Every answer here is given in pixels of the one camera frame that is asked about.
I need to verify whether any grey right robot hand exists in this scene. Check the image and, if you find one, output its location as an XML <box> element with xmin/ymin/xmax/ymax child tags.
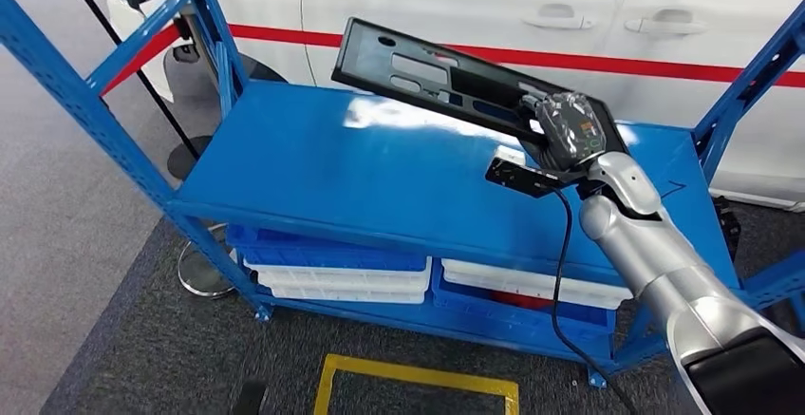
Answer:
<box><xmin>518</xmin><ymin>90</ymin><xmax>608</xmax><ymax>172</ymax></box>

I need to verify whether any black plastic panel part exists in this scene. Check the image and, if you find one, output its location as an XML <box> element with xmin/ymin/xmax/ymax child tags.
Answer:
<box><xmin>331</xmin><ymin>17</ymin><xmax>631</xmax><ymax>163</ymax></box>

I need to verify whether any blue metal shelf rack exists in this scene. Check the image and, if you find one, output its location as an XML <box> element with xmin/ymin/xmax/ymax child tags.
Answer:
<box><xmin>0</xmin><ymin>0</ymin><xmax>805</xmax><ymax>389</ymax></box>

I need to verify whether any white plastic bin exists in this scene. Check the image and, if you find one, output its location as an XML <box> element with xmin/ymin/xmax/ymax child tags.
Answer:
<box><xmin>269</xmin><ymin>285</ymin><xmax>428</xmax><ymax>306</ymax></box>
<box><xmin>241</xmin><ymin>256</ymin><xmax>435</xmax><ymax>294</ymax></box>
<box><xmin>440</xmin><ymin>258</ymin><xmax>635</xmax><ymax>311</ymax></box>

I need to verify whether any red item in bin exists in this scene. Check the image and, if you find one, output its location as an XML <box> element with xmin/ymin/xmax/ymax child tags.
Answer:
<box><xmin>490</xmin><ymin>291</ymin><xmax>556</xmax><ymax>312</ymax></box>

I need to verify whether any black device behind rack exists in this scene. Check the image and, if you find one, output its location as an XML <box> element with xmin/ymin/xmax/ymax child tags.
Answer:
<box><xmin>713</xmin><ymin>197</ymin><xmax>742</xmax><ymax>264</ymax></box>

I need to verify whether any blue plastic bin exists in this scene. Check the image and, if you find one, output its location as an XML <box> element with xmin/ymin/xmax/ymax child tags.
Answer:
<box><xmin>430</xmin><ymin>267</ymin><xmax>618</xmax><ymax>346</ymax></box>
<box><xmin>225</xmin><ymin>224</ymin><xmax>430</xmax><ymax>274</ymax></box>

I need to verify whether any black stanchion base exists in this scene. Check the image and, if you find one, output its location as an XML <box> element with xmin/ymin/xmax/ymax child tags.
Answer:
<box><xmin>166</xmin><ymin>135</ymin><xmax>215</xmax><ymax>182</ymax></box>

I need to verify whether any red barrier belt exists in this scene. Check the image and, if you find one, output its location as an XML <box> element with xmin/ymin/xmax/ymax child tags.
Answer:
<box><xmin>100</xmin><ymin>24</ymin><xmax>185</xmax><ymax>97</ymax></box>

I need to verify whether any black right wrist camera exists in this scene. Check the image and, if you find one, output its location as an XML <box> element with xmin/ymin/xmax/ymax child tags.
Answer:
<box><xmin>485</xmin><ymin>145</ymin><xmax>592</xmax><ymax>200</ymax></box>

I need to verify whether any white car door handle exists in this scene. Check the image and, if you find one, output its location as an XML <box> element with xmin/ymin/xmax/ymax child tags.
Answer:
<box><xmin>624</xmin><ymin>9</ymin><xmax>709</xmax><ymax>38</ymax></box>
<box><xmin>521</xmin><ymin>3</ymin><xmax>596</xmax><ymax>31</ymax></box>

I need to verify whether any black camera cable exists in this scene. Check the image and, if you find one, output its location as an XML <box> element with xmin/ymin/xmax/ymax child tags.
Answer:
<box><xmin>545</xmin><ymin>186</ymin><xmax>638</xmax><ymax>415</ymax></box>

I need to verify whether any black stanchion post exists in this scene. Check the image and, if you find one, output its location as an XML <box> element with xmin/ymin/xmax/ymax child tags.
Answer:
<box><xmin>53</xmin><ymin>0</ymin><xmax>200</xmax><ymax>163</ymax></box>

